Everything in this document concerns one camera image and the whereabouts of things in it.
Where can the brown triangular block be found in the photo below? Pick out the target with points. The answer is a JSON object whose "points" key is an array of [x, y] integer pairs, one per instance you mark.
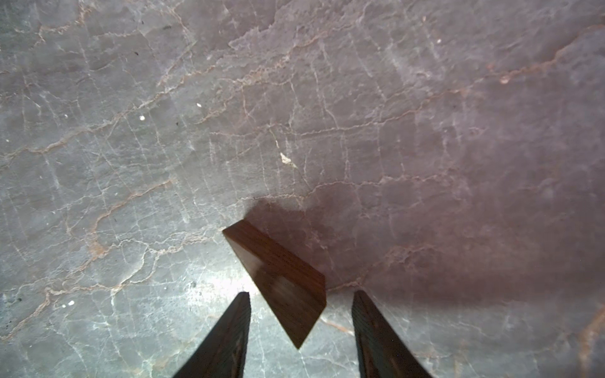
{"points": [[293, 289]]}

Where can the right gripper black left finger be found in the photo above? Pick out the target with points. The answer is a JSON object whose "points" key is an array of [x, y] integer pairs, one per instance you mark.
{"points": [[223, 352]]}

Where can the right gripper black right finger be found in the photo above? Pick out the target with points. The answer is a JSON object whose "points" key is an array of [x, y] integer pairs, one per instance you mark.
{"points": [[381, 352]]}

